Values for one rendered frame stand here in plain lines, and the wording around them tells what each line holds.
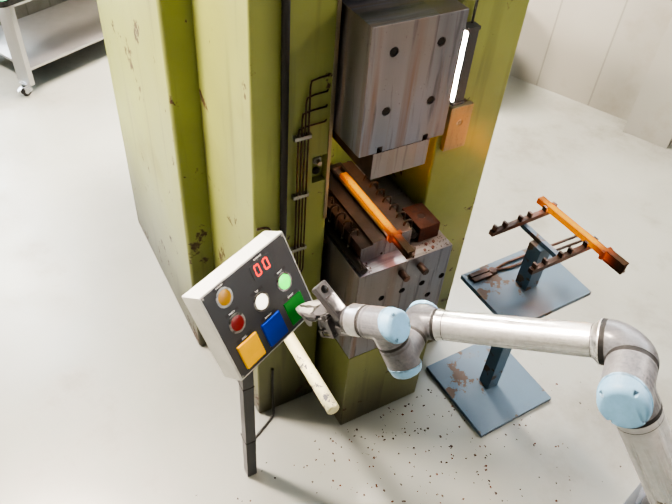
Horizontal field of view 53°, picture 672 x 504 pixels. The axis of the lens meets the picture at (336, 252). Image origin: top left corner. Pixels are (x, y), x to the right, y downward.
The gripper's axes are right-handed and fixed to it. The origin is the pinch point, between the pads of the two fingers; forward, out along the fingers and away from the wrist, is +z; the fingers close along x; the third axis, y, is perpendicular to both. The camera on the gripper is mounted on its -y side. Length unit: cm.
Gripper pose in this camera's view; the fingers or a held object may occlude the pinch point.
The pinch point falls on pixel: (298, 306)
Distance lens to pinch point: 200.3
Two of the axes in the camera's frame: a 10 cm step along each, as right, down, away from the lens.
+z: -7.3, -0.4, 6.8
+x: 5.9, -5.4, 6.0
